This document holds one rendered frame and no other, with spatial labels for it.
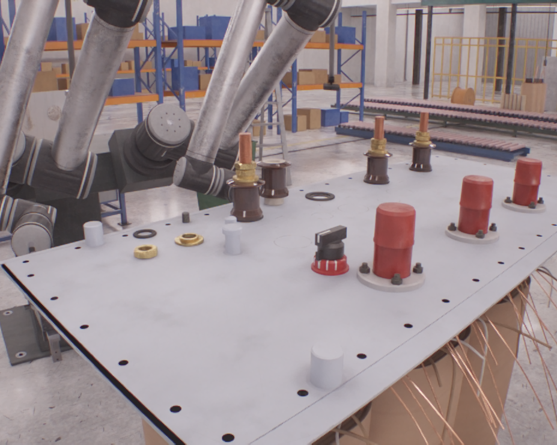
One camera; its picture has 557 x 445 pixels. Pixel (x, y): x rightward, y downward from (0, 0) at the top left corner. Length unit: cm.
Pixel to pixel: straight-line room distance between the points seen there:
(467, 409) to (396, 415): 51
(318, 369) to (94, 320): 37
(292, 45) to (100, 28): 72
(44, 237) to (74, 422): 158
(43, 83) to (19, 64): 762
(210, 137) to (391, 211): 100
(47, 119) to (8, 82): 446
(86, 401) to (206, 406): 238
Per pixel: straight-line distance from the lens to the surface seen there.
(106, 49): 165
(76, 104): 182
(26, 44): 154
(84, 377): 317
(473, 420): 179
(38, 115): 595
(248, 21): 178
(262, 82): 205
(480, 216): 116
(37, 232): 143
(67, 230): 320
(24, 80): 154
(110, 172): 267
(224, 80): 175
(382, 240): 88
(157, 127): 221
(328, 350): 62
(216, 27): 1080
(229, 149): 232
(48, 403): 303
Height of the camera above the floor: 174
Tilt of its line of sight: 18 degrees down
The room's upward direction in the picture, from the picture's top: straight up
